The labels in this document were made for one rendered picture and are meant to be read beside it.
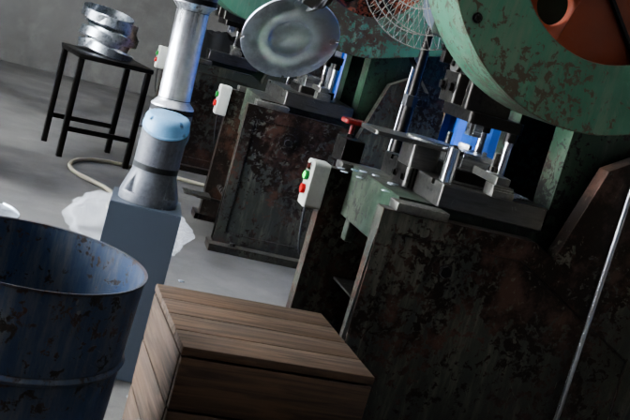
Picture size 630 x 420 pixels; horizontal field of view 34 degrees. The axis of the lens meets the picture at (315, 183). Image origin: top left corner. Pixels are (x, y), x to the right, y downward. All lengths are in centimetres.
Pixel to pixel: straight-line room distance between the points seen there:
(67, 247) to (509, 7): 105
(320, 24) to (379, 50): 111
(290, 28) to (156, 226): 75
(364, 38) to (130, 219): 173
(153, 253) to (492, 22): 100
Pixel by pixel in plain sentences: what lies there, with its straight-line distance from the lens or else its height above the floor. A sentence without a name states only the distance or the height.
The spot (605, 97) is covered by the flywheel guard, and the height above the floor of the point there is 101.
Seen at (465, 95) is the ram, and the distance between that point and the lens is 269.
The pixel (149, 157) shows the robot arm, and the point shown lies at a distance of 255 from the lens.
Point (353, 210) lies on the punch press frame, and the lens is 280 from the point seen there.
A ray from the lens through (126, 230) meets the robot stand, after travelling 255.
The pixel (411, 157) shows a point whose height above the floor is 73.
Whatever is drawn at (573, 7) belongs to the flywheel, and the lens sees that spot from 241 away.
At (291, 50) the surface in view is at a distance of 299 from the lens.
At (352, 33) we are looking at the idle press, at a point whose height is 100.
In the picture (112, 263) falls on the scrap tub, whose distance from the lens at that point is 200.
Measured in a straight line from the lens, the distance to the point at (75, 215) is 378.
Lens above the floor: 99
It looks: 8 degrees down
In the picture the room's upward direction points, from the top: 16 degrees clockwise
